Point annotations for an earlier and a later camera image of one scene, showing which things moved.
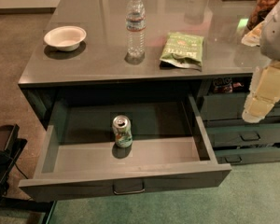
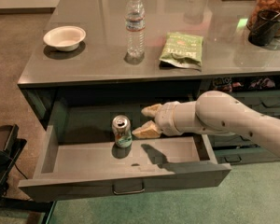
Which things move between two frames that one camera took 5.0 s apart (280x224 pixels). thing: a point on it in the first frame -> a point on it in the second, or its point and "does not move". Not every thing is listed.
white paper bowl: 66,38 does not move
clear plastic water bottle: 135,22 does not move
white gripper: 276,35 -> 166,119
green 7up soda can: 122,131 does not move
